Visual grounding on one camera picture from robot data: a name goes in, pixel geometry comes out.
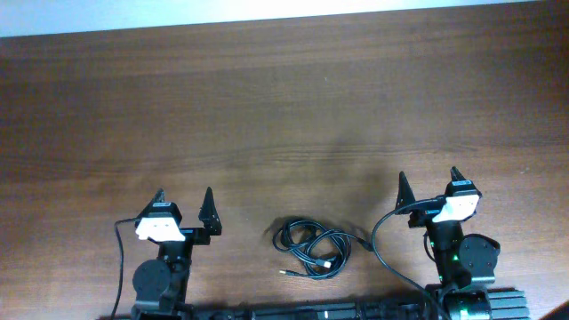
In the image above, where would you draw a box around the black USB cable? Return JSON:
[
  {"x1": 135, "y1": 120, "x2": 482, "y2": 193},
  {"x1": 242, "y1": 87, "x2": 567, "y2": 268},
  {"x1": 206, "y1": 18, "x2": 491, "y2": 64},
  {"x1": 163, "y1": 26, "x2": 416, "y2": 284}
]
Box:
[
  {"x1": 278, "y1": 221, "x2": 353, "y2": 281},
  {"x1": 271, "y1": 216, "x2": 375, "y2": 281}
]

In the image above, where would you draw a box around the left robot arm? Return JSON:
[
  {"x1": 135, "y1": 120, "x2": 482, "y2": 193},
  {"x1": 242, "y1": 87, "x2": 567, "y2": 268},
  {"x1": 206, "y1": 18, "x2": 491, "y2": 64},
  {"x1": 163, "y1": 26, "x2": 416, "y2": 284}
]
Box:
[{"x1": 132, "y1": 188, "x2": 222, "y2": 319}]

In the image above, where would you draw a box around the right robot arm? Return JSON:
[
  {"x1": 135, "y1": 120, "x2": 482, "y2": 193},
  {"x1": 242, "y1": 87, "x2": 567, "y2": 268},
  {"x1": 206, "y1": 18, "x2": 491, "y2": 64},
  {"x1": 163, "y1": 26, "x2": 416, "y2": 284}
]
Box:
[{"x1": 395, "y1": 167, "x2": 501, "y2": 319}]

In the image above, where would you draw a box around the right camera cable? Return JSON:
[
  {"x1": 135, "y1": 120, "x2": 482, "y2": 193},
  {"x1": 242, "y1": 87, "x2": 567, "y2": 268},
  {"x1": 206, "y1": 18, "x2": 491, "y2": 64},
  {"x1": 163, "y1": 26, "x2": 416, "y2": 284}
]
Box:
[{"x1": 371, "y1": 198, "x2": 445, "y2": 320}]

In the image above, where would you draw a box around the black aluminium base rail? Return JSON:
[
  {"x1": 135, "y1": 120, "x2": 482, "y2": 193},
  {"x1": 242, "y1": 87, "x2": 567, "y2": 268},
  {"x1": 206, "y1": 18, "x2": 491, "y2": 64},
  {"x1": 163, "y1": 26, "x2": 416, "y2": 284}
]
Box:
[{"x1": 97, "y1": 288, "x2": 531, "y2": 320}]

